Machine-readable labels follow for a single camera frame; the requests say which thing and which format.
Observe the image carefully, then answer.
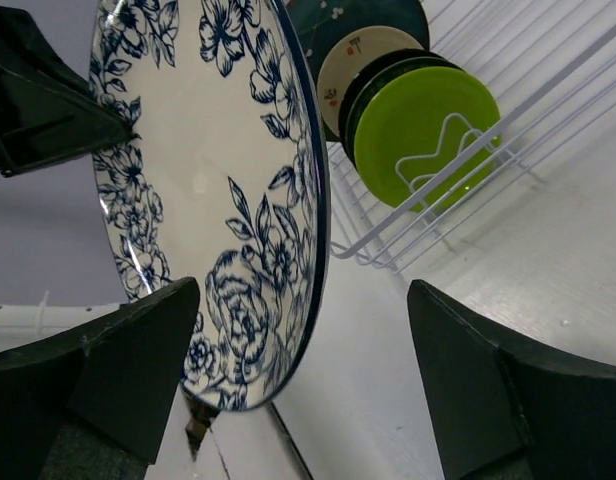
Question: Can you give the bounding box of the dark teal speckled plate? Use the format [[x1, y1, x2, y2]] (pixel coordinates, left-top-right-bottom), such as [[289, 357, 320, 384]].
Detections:
[[286, 0, 430, 58]]

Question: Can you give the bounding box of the cream beige plate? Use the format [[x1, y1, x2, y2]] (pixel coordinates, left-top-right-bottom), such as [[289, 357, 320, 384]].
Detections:
[[317, 25, 423, 138]]

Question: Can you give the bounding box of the lime green plate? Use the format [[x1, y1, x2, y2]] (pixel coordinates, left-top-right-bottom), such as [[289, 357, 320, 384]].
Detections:
[[353, 66, 500, 208]]

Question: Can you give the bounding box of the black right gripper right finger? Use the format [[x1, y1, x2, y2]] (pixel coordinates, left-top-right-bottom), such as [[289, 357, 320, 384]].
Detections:
[[407, 280, 616, 479]]

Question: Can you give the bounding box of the black plate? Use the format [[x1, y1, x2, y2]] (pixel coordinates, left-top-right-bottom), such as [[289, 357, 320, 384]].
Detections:
[[338, 48, 431, 154]]

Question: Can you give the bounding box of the blue floral white plate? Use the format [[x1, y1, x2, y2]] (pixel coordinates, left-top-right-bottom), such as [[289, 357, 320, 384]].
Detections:
[[89, 1, 330, 411]]

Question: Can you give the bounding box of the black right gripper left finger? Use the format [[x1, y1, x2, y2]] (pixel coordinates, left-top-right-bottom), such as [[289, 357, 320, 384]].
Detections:
[[0, 277, 200, 479]]

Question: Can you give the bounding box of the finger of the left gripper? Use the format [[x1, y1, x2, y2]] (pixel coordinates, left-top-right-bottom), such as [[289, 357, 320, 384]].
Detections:
[[0, 7, 133, 177]]

